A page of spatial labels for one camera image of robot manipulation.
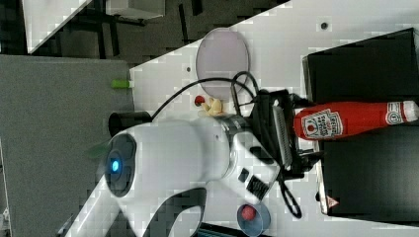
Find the toy banana bunch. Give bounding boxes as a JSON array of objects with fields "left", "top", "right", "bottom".
[{"left": 198, "top": 98, "right": 223, "bottom": 117}]

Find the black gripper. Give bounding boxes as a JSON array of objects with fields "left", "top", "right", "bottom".
[{"left": 253, "top": 90, "right": 323, "bottom": 180}]

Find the red toy fruit in cup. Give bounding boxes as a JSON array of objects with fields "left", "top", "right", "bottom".
[{"left": 241, "top": 205, "right": 256, "bottom": 220}]

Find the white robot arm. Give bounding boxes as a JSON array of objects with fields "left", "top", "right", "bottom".
[{"left": 59, "top": 90, "right": 311, "bottom": 237}]

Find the blue cup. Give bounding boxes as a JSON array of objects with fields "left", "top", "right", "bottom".
[{"left": 236, "top": 202, "right": 271, "bottom": 237}]

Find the red plush ketchup bottle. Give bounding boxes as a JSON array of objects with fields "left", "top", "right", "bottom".
[{"left": 293, "top": 101, "right": 418, "bottom": 140}]

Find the toy strawberry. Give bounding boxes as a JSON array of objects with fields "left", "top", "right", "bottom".
[{"left": 194, "top": 96, "right": 205, "bottom": 107}]

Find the green marker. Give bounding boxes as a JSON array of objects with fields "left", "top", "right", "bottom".
[{"left": 111, "top": 80, "right": 134, "bottom": 89}]

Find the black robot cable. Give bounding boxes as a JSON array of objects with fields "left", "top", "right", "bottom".
[{"left": 151, "top": 70, "right": 302, "bottom": 219}]

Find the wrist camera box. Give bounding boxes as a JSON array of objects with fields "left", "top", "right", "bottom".
[{"left": 273, "top": 106, "right": 293, "bottom": 169}]

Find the black cylinder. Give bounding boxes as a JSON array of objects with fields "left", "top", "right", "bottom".
[{"left": 108, "top": 112, "right": 151, "bottom": 136}]

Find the grey round plate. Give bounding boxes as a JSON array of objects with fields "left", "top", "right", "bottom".
[{"left": 195, "top": 28, "right": 250, "bottom": 80}]

